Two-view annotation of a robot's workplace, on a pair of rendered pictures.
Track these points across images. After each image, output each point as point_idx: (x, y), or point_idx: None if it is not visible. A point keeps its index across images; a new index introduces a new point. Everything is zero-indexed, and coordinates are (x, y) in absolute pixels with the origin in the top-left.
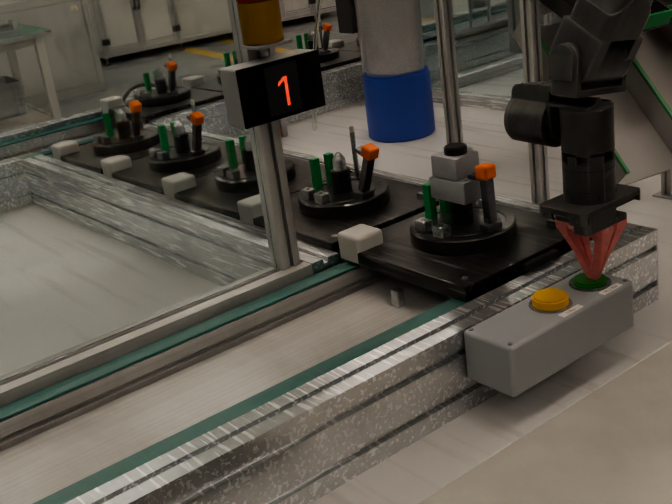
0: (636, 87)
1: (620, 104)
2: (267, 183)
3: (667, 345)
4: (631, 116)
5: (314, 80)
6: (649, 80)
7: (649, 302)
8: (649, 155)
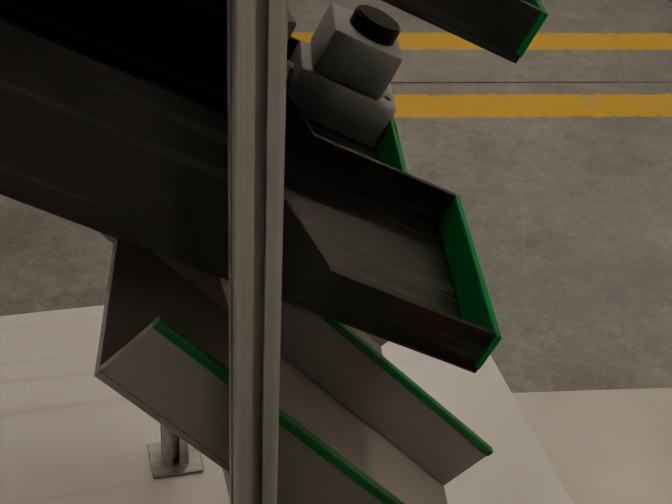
0: (325, 360)
1: (321, 416)
2: None
3: None
4: (347, 431)
5: None
6: (363, 340)
7: None
8: (421, 503)
